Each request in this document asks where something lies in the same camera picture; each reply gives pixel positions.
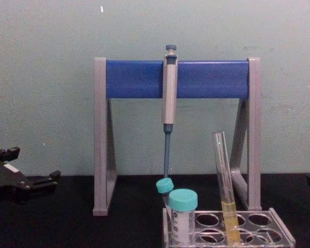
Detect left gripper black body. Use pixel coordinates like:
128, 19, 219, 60
0, 159, 34, 205

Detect black table cloth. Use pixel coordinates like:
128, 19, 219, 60
0, 173, 310, 248

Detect clear acrylic tube rack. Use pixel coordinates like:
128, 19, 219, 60
162, 207, 297, 248

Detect glass tube with yellow liquid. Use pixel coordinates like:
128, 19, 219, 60
212, 131, 242, 246

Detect small tube with teal cap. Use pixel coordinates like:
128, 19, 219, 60
155, 177, 175, 208

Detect large tube with teal cap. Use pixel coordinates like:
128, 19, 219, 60
167, 188, 199, 245

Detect grey stand with blue bar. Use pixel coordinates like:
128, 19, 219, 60
92, 57, 262, 216

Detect grey and blue pipette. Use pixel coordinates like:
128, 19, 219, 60
161, 44, 179, 182

